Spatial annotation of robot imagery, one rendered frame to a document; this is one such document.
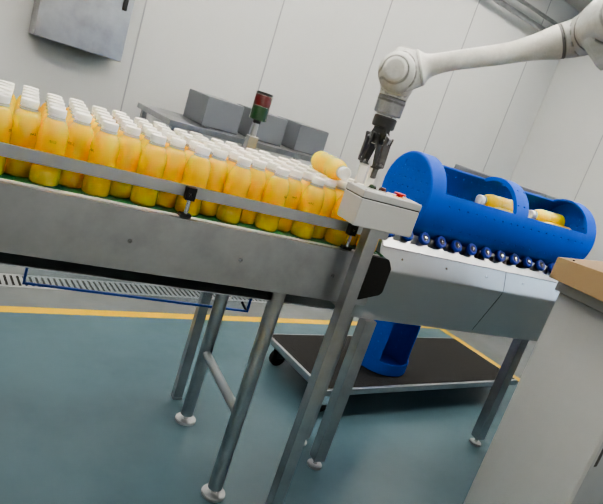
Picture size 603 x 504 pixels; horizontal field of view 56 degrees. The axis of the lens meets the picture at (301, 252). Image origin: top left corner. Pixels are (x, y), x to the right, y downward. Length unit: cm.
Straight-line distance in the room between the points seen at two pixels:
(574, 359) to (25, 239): 158
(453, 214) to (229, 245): 82
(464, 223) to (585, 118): 587
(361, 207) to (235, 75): 379
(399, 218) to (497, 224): 60
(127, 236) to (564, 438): 143
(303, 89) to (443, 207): 377
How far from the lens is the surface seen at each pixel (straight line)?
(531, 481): 209
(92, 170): 144
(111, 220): 145
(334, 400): 215
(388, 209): 158
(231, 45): 517
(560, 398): 200
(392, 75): 165
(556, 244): 239
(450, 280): 209
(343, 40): 578
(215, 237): 152
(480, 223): 208
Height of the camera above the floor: 125
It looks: 14 degrees down
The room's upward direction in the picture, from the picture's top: 18 degrees clockwise
